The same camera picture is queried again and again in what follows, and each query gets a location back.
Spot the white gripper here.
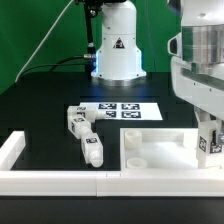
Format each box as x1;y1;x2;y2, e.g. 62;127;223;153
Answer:
171;56;224;145

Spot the white square table top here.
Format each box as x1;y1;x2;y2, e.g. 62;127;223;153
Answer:
120;128;224;170

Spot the white U-shaped fence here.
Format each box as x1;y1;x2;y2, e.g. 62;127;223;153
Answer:
0;131;224;197

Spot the white marker sheet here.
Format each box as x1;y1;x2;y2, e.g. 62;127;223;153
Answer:
80;102;162;120

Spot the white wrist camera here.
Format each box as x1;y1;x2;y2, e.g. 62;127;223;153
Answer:
167;33;182;57

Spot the black cable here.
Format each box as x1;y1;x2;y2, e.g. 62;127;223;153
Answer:
15;55;98;84

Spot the black camera pole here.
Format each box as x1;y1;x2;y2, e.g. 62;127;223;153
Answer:
74;0;126;54

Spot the white cable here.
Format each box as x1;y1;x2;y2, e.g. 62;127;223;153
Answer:
15;0;77;84

